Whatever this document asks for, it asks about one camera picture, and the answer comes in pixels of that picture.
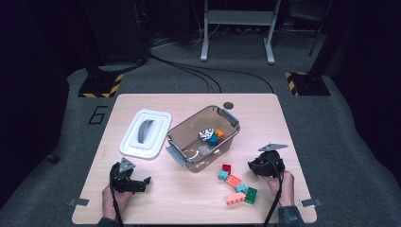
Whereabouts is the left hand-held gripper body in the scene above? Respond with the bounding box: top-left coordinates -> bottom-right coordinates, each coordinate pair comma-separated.
109,156 -> 142,194

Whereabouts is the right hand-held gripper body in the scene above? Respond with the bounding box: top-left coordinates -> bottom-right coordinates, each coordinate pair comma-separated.
256,143 -> 289,178

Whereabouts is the coral toy block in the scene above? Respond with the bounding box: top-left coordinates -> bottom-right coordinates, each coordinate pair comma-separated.
225,173 -> 243,189

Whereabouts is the green toy block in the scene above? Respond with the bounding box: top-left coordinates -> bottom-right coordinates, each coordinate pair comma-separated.
244,186 -> 258,205

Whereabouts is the pink toy block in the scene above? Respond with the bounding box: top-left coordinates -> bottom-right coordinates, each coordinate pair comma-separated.
226,192 -> 247,206

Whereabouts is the white lid with grey handle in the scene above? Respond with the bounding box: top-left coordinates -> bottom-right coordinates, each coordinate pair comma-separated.
118,108 -> 173,161

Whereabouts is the white toy car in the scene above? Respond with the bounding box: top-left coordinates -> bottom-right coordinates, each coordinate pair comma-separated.
198,127 -> 216,142

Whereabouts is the clear brown storage box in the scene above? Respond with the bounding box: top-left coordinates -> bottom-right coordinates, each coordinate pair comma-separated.
166,104 -> 241,174

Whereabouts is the person's left hand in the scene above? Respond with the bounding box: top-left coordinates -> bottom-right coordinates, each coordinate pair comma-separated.
101,185 -> 133,220

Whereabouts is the person's right hand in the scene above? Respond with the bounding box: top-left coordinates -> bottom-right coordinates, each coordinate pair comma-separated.
260,170 -> 296,208

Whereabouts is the grey tape strip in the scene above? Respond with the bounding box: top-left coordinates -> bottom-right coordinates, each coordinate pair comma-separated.
299,198 -> 323,208
68,198 -> 90,207

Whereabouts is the black yellow striped stand base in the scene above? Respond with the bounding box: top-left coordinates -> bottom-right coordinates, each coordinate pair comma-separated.
78,73 -> 125,98
285,71 -> 331,96

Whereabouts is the dark metal stand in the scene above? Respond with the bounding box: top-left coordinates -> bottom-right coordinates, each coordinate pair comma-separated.
288,0 -> 334,57

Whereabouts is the white metal stand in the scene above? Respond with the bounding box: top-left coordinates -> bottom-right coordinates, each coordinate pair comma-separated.
200,0 -> 283,65

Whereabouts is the black equipment cabinet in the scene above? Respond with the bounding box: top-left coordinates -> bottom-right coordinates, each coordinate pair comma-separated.
83,0 -> 149,64

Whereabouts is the left hand-held gripper cable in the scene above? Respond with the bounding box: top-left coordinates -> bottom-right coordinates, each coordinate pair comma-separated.
108,183 -> 123,227

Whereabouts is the black floor cable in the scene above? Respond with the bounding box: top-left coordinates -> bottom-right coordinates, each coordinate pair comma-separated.
176,62 -> 274,95
148,52 -> 222,95

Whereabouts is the white floor cable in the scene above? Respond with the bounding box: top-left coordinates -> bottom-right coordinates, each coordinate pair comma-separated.
150,29 -> 203,50

